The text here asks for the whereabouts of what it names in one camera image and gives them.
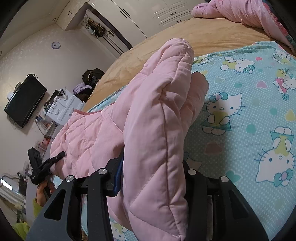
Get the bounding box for pink quilted jacket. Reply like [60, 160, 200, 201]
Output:
[50, 43, 209, 240]

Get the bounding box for purple clothes pile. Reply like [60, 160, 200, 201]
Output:
[72, 83, 92, 95]

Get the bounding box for person left hand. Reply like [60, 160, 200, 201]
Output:
[36, 180, 56, 207]

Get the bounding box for white drawer chest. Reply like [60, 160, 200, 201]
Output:
[45, 88, 86, 125]

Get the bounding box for yellow green sleeve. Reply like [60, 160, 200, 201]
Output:
[13, 198, 43, 240]

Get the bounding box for hello kitty blue blanket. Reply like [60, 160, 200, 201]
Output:
[81, 40, 296, 241]

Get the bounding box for black bag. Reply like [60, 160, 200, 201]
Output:
[82, 68, 104, 87]

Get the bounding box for bags hanging on door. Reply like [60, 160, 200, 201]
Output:
[85, 19, 106, 38]

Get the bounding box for white wardrobe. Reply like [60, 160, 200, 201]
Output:
[57, 0, 204, 46]

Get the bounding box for tan bed sheet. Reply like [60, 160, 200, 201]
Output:
[83, 18, 271, 112]

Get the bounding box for pink crumpled duvet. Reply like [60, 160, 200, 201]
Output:
[191, 0, 295, 53]

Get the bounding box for black wall television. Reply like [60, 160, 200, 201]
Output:
[4, 74, 47, 128]

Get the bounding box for round wall clock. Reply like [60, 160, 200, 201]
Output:
[51, 41, 61, 50]

